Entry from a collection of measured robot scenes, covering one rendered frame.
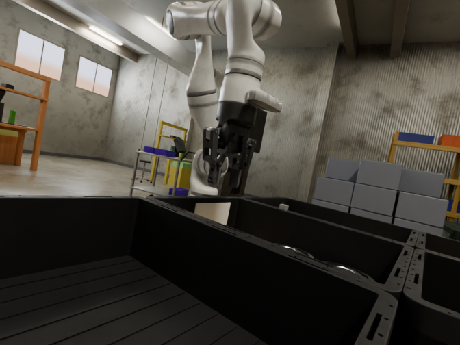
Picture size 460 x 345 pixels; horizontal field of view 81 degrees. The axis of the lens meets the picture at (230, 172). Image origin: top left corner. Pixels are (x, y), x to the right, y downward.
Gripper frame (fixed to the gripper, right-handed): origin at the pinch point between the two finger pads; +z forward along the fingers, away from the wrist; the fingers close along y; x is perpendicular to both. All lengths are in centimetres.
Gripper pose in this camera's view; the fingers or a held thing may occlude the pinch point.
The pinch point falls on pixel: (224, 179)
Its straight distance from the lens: 51.7
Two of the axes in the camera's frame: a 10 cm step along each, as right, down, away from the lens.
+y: -6.1, -0.6, -7.9
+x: 7.7, 1.8, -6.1
